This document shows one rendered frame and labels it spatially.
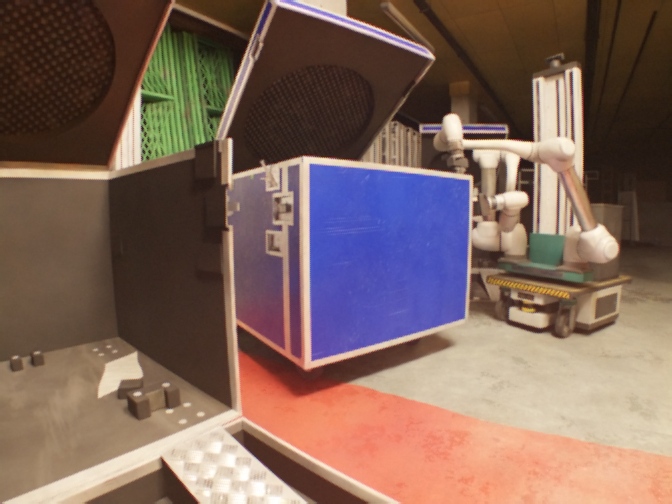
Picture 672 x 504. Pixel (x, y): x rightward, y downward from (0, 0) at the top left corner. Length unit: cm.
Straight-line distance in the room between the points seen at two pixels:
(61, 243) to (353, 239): 126
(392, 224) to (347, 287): 34
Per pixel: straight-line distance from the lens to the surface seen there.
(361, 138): 263
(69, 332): 193
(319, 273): 142
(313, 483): 105
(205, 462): 103
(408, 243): 171
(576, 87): 286
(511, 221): 238
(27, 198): 184
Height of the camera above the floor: 76
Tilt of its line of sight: 6 degrees down
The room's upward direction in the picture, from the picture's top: straight up
